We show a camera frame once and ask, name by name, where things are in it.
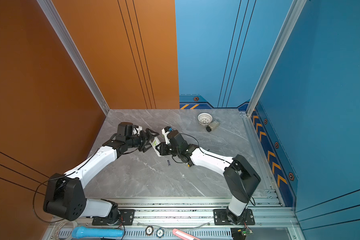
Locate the clear tape roll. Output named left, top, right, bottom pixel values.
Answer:
left=53, top=220, right=79, bottom=240

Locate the patterned white ceramic bowl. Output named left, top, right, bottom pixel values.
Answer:
left=197, top=113, right=213, bottom=125

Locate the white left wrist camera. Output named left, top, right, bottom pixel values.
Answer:
left=132, top=125, right=143, bottom=135

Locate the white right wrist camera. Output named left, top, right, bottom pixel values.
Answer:
left=162, top=127, right=173, bottom=145

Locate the blue plastic handle tool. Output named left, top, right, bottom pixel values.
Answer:
left=72, top=226, right=125, bottom=239

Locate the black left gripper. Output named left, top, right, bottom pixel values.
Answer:
left=126, top=127, right=159, bottom=152

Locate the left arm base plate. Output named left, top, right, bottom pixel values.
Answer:
left=92, top=209, right=135, bottom=227

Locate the aluminium corner post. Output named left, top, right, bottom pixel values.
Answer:
left=246, top=0, right=307, bottom=117
left=37, top=0, right=110, bottom=116

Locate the aluminium corner post right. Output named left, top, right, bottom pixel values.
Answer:
left=246, top=0, right=307, bottom=117

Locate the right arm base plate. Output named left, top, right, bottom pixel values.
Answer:
left=213, top=208, right=256, bottom=226

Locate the small green circuit board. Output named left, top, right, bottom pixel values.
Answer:
left=231, top=228, right=253, bottom=240

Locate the aluminium corner post left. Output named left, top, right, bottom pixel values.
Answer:
left=37, top=0, right=110, bottom=116

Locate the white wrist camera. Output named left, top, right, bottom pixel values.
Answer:
left=132, top=125, right=143, bottom=135
left=162, top=127, right=173, bottom=145

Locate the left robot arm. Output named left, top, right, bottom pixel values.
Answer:
left=43, top=122, right=159, bottom=225

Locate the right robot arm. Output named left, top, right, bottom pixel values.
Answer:
left=151, top=129, right=261, bottom=221

